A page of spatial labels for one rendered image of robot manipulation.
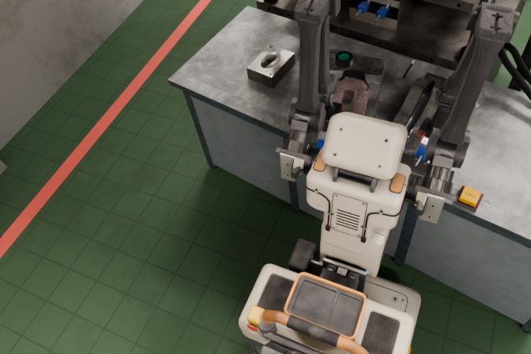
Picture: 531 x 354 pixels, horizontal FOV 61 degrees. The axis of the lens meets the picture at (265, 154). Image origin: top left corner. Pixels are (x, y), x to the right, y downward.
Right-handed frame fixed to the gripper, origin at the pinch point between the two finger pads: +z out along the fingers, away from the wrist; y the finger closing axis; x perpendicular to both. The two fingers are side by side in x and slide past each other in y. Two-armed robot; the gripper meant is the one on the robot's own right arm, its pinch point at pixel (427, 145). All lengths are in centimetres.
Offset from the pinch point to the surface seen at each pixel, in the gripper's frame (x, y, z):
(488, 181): -10.2, -25.6, 11.0
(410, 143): -4.7, 6.1, 7.0
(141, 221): 40, 124, 121
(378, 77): -31.2, 33.2, 4.7
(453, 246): -4, -29, 49
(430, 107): -24.1, 7.1, 2.4
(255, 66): -15, 88, 18
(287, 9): -72, 106, 20
